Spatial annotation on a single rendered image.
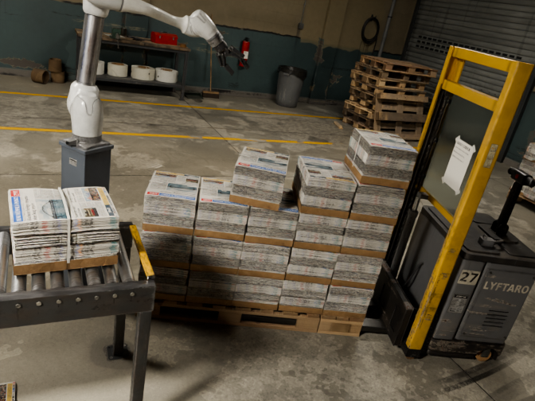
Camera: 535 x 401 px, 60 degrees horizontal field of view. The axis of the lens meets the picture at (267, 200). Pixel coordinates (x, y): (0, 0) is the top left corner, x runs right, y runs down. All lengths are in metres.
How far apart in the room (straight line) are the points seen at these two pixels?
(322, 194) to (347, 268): 0.53
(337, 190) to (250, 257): 0.64
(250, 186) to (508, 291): 1.70
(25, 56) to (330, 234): 7.10
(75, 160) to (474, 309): 2.51
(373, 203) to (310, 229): 0.39
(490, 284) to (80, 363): 2.37
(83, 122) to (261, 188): 1.01
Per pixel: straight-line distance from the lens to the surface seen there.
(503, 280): 3.14
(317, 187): 2.61
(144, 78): 8.51
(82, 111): 2.66
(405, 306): 3.05
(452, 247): 2.81
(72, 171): 2.78
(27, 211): 1.93
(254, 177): 2.54
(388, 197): 2.73
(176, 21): 2.89
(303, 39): 10.18
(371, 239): 2.84
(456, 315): 3.16
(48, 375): 2.71
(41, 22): 8.90
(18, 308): 1.88
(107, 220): 1.90
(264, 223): 2.66
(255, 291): 2.89
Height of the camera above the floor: 1.90
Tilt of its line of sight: 23 degrees down
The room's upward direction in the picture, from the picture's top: 11 degrees clockwise
